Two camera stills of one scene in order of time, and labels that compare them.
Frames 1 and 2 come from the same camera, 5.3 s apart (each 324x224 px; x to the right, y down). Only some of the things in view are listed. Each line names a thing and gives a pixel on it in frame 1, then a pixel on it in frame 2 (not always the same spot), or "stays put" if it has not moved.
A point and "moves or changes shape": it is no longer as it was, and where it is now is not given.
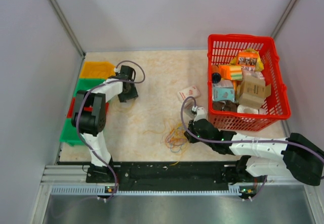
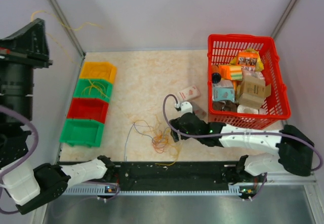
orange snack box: [246, 59] stays put
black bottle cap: [216, 77] stays put
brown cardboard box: [252, 90] stays put
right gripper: [191, 138] -> [174, 123]
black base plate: [164, 176] stays put
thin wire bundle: [174, 137] moves or changes shape
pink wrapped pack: [251, 70] stays put
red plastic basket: [221, 48] stays put
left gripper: [132, 95] -> [29, 45]
